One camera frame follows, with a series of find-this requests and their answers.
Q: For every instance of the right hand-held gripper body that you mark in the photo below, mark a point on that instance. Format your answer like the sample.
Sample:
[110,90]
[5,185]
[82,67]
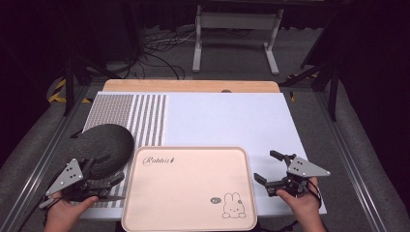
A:
[301,169]

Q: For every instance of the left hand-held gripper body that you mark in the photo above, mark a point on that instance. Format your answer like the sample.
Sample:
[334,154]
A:
[68,175]

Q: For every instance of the dark grey knitted hat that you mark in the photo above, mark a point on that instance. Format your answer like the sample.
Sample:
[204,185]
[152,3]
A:
[103,146]

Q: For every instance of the person's right hand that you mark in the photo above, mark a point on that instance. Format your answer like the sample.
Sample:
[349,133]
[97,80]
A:
[303,203]

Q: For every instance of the person's left hand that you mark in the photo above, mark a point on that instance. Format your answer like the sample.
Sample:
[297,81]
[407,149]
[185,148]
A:
[64,214]

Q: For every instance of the white mat with grey stripes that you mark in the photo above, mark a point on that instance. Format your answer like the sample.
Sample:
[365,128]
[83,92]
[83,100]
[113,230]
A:
[225,122]

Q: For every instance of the yellow and black floor tape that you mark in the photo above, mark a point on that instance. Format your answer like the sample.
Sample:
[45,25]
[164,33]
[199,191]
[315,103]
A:
[58,92]
[293,95]

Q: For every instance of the pink tray with rabbit print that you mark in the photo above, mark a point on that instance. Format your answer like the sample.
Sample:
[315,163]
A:
[187,190]

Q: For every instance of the black tripod stand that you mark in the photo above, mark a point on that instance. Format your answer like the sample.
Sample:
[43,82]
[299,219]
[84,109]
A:
[332,87]
[69,83]

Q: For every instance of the grey metal floor rail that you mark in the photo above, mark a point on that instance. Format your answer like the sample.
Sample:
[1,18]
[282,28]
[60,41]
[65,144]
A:
[38,161]
[351,161]

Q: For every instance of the white metal stand frame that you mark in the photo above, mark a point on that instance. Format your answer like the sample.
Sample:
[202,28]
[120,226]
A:
[237,21]

